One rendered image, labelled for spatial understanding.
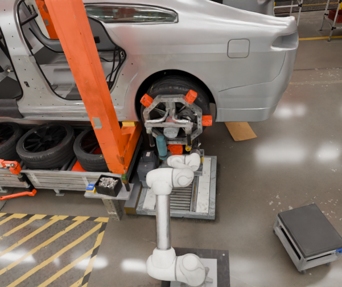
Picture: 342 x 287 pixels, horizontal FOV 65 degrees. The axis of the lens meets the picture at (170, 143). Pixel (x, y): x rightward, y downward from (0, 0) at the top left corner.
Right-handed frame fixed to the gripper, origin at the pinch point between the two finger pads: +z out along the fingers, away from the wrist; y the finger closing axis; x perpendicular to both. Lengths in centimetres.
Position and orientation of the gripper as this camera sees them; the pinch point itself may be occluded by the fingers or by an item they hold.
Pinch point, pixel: (197, 138)
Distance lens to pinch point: 263.8
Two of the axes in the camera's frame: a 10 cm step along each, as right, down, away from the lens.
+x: -7.7, -5.4, -3.4
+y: 6.2, -5.1, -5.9
